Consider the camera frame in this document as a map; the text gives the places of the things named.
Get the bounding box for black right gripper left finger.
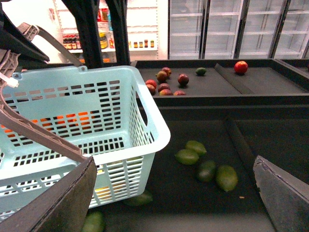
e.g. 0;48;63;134
0;157;97;232

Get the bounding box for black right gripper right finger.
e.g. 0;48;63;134
253;156;309;232

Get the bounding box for light blue plastic basket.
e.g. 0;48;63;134
0;66;170;220

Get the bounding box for brown basket handle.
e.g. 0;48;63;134
0;22;87;163

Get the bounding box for orange yellow mango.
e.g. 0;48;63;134
95;183;125;201

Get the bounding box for red apple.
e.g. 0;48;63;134
234;61;248;74

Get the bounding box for small green fruit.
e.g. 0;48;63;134
195;67;207;76

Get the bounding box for glass door refrigerator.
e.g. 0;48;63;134
168;0;309;59

